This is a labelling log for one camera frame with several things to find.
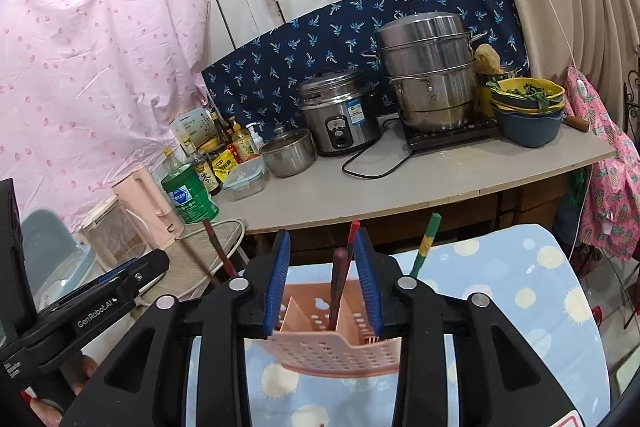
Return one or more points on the person's left hand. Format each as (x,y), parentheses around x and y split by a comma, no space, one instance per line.
(75,379)

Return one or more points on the clear plastic food container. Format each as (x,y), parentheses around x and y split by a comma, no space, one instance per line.
(244,179)

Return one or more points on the black induction cooker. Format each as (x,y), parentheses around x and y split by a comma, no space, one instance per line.
(450,138)

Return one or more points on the yellow loofah sponge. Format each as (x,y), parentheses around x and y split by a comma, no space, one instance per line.
(487,59)

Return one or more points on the stacked steel steamer pot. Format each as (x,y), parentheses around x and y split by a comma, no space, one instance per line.
(430,72)

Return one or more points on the yellow oil bottle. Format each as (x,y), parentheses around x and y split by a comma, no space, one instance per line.
(242,142)

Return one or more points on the white carton box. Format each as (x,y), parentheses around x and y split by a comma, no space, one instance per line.
(192,132)

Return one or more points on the navy floral cloth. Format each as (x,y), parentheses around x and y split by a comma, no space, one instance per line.
(280,57)

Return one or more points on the white pump bottle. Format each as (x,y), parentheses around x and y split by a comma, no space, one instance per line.
(257,139)

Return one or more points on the green chopstick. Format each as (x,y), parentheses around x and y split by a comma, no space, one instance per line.
(424,247)

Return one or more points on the dark soy sauce bottle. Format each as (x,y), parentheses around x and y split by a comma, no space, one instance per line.
(207,177)

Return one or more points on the pink dotted cloth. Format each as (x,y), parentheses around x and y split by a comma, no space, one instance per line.
(100,82)

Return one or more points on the blue bowl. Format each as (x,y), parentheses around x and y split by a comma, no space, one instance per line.
(530,129)

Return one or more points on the clear plastic jug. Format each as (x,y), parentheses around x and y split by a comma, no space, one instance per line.
(112,239)

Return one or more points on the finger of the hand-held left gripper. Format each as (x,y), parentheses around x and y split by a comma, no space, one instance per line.
(145,272)

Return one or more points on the pink electric kettle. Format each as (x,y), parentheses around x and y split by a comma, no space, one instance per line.
(147,207)

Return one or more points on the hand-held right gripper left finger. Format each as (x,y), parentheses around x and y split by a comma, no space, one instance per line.
(277,277)

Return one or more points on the yellow seasoning packet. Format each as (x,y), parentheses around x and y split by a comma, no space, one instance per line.
(225,164)

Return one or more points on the green lidded jar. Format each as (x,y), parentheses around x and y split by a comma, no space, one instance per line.
(190,199)

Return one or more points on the yellow bowl with greens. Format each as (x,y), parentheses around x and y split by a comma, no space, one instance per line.
(525,94)

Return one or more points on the light blue spotted tablecloth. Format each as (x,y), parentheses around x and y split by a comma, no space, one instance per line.
(500,287)

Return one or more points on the grey and white tub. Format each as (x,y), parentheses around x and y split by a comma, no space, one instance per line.
(55,257)

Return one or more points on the small pot with glass lid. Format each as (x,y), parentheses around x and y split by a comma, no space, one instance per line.
(287,154)

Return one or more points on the steel rice cooker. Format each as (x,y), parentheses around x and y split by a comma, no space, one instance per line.
(337,117)

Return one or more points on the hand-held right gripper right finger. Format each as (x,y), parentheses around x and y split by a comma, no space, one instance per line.
(367,277)

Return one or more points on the pink perforated utensil basket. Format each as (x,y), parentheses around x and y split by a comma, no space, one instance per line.
(330,354)

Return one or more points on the pink pineapple print garment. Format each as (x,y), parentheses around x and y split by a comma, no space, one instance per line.
(610,177)

